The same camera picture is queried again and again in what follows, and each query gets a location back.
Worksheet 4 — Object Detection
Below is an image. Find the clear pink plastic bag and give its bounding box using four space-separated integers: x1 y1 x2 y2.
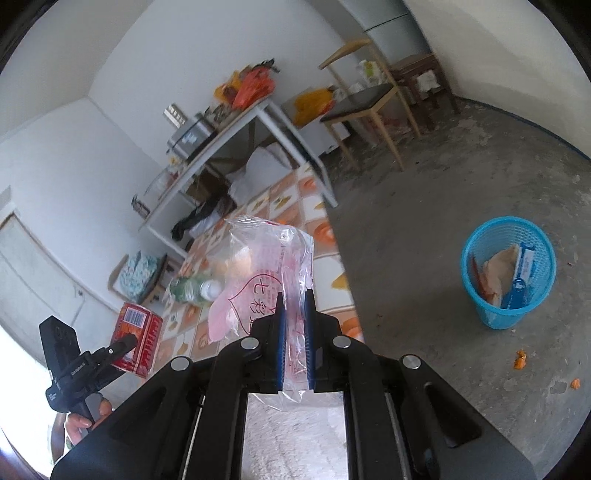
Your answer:
205 215 315 402

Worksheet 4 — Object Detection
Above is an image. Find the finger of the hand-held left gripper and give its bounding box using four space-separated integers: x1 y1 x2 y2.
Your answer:
95 335 139 370

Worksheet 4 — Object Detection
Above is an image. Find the white door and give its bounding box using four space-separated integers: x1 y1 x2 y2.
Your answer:
0 210 121 356

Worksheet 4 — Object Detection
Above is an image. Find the blue white toothpaste box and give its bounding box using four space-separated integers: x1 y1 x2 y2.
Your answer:
501 242 536 310

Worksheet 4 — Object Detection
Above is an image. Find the grey rice cooker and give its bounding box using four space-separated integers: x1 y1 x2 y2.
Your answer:
166 115 218 160

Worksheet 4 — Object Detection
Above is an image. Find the white sack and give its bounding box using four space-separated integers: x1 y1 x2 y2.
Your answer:
228 143 296 204

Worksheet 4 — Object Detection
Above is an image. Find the green plastic bottle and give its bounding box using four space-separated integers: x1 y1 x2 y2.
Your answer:
168 272 223 308

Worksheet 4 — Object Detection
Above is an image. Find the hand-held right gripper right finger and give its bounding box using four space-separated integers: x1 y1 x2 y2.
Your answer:
304 290 540 480

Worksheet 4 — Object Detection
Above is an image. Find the black cloth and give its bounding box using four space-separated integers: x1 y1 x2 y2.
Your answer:
172 196 232 241

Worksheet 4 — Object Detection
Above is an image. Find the person's left hand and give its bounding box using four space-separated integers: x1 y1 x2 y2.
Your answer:
64 394 114 446

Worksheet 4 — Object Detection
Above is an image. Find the red snack bag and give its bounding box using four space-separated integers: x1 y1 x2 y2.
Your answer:
471 256 494 302

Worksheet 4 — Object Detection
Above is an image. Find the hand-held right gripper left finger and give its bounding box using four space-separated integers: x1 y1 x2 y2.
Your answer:
50 293 287 480

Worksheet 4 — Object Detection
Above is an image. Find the clear glass container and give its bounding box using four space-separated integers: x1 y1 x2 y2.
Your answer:
145 168 178 199

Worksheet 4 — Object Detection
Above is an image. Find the green white packet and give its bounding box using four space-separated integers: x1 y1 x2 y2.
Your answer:
358 60 382 84

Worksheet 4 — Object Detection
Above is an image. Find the dark brown stool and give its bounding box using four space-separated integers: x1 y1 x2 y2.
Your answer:
390 52 460 130

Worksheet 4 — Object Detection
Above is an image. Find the white foam box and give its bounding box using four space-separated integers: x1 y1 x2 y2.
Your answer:
281 99 342 158

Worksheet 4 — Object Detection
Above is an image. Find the blue plastic basket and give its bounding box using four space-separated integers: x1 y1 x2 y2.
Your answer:
462 216 557 330

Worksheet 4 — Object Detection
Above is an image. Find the floral cushion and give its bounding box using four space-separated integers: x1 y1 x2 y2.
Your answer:
119 251 160 298

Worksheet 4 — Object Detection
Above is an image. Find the wooden chair black seat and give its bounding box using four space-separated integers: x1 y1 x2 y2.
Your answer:
318 39 423 171

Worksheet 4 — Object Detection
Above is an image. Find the white desk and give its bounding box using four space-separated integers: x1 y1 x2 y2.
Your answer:
139 99 339 259

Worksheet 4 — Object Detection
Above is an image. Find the orange plastic bag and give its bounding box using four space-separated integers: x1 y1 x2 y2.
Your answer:
231 67 278 112

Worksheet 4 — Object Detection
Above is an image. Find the yellow plastic bag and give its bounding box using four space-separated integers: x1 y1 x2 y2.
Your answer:
294 88 335 125

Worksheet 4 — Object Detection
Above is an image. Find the silver fridge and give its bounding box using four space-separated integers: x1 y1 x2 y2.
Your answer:
355 0 432 61

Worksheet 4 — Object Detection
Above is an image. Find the red drink can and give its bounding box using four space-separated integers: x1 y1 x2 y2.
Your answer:
110 302 163 380

